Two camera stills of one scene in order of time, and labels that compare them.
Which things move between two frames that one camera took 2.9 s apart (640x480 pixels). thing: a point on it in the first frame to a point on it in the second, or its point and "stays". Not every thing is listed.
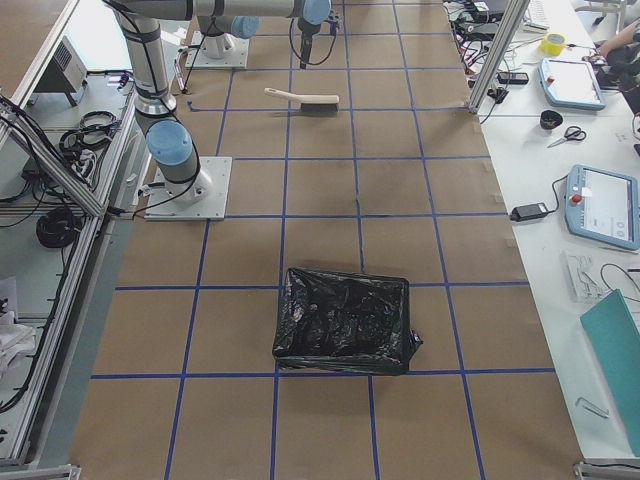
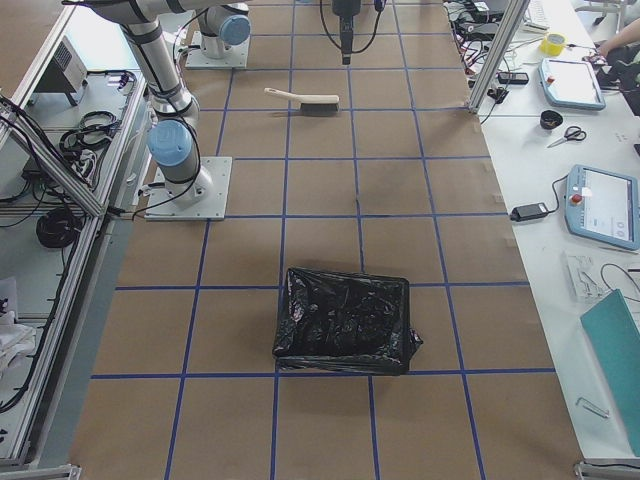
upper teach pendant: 570,84 stays
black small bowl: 550,119 stays
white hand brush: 310,103 stays
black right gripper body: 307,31 to 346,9
